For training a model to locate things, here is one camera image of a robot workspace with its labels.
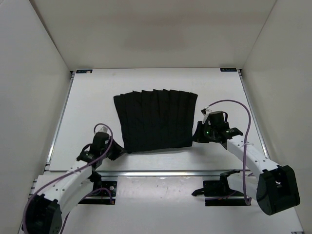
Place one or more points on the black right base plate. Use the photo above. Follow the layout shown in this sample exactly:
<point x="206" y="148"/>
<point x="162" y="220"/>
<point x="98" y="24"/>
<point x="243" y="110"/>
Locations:
<point x="218" y="192"/>

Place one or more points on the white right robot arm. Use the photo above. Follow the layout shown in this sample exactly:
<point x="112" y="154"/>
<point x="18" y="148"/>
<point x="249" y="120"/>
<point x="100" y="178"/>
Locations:
<point x="273" y="186"/>

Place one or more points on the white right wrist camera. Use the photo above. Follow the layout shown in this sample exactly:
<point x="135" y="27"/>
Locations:
<point x="205" y="111"/>

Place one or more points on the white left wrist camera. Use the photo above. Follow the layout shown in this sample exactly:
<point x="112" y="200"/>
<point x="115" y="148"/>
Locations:
<point x="102" y="129"/>

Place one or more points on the left corner marker sticker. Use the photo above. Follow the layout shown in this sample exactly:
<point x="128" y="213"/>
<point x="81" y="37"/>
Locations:
<point x="84" y="71"/>

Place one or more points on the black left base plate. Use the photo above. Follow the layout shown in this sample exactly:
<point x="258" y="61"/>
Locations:
<point x="105" y="193"/>

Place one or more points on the aluminium table edge rail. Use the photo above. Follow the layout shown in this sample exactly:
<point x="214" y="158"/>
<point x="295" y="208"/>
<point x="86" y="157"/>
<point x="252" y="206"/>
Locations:
<point x="160" y="173"/>

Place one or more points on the black pleated skirt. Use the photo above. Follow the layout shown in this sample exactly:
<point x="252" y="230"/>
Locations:
<point x="156" y="120"/>

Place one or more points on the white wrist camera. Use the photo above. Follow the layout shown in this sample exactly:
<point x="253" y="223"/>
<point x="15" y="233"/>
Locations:
<point x="205" y="111"/>
<point x="102" y="129"/>

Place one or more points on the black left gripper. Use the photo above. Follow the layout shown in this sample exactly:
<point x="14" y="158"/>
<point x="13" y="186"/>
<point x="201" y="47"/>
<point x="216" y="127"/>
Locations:
<point x="119" y="150"/>

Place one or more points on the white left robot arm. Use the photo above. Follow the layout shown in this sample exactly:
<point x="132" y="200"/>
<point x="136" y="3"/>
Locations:
<point x="47" y="210"/>

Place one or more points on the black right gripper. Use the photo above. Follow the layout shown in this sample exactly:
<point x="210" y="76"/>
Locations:
<point x="198" y="136"/>

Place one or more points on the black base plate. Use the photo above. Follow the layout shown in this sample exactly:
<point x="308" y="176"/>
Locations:
<point x="105" y="193"/>
<point x="218" y="192"/>

